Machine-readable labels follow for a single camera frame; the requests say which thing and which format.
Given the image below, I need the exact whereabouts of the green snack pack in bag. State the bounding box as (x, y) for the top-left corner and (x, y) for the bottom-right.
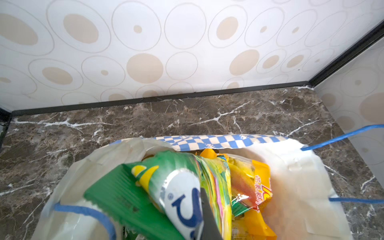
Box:
(84, 164), (183, 240)

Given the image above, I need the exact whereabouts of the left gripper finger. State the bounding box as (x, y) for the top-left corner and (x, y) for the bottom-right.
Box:
(195, 188), (223, 240)

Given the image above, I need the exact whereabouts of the green spring tea candy bag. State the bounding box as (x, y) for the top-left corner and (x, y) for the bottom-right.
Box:
(127, 149), (232, 240)

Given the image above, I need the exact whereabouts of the blue checkered paper bag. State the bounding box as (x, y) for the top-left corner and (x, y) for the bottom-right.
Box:
(33, 135), (383, 240)

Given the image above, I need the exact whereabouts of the yellow orange snack bag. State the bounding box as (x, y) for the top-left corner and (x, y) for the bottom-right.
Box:
(200, 149), (277, 240)

